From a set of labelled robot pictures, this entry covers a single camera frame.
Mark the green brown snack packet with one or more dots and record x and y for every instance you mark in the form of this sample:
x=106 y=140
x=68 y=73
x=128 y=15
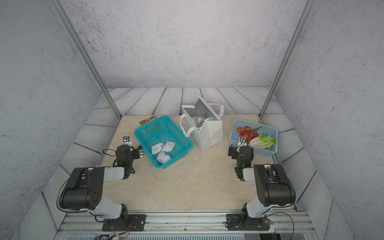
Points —
x=148 y=120

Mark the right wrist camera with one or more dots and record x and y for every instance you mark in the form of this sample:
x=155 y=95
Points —
x=242 y=140

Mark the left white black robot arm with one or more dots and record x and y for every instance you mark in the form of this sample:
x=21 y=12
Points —
x=83 y=191

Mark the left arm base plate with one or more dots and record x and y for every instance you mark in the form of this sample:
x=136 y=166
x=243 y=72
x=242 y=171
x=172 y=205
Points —
x=125 y=223

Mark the green lettuce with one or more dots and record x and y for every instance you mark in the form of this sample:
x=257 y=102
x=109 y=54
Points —
x=263 y=141

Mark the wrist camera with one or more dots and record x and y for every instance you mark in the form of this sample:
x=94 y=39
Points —
x=127 y=140
x=242 y=140

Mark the teal plastic basket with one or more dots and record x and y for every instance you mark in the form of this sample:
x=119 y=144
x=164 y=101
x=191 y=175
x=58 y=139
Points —
x=162 y=130

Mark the white ice pack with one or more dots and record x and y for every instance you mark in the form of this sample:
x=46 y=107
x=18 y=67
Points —
x=157 y=148
x=163 y=158
x=168 y=146

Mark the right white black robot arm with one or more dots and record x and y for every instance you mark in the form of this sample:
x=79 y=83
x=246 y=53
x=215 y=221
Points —
x=274 y=189

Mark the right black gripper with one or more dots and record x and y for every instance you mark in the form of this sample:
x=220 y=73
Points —
x=252 y=150

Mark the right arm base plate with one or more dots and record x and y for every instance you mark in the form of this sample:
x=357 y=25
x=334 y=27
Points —
x=247 y=222

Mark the red cherry tomatoes bunch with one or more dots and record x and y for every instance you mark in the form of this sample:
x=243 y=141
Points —
x=248 y=132

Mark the aluminium frame post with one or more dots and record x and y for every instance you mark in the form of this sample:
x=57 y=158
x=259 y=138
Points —
x=70 y=29
x=308 y=8

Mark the right aluminium frame post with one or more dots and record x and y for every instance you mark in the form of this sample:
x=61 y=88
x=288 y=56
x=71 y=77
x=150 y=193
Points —
x=308 y=8

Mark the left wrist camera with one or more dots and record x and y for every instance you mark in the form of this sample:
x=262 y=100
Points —
x=127 y=140

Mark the white insulated delivery bag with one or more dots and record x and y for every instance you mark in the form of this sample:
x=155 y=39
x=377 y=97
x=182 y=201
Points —
x=203 y=121

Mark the light blue plastic basket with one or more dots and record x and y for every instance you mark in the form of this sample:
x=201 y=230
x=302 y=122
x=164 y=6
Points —
x=263 y=129

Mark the left aluminium frame post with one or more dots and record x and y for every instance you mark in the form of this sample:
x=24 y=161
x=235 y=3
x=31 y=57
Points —
x=70 y=29

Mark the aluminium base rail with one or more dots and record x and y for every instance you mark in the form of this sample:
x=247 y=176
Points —
x=281 y=224

